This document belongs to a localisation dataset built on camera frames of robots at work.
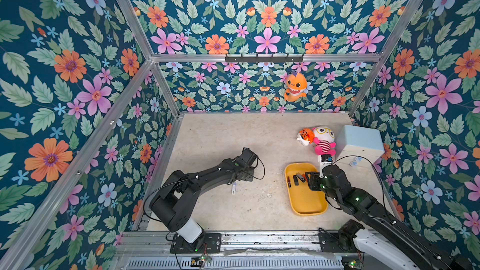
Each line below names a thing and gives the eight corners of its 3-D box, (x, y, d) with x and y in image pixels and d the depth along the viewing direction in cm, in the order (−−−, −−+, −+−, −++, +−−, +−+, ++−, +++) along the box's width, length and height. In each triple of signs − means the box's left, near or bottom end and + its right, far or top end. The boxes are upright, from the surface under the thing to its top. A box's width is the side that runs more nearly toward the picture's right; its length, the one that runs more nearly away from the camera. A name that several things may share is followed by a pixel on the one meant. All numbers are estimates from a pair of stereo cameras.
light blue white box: (334, 164, 99) (346, 146, 86) (333, 141, 109) (344, 122, 96) (369, 171, 97) (387, 154, 84) (364, 147, 107) (380, 128, 93)
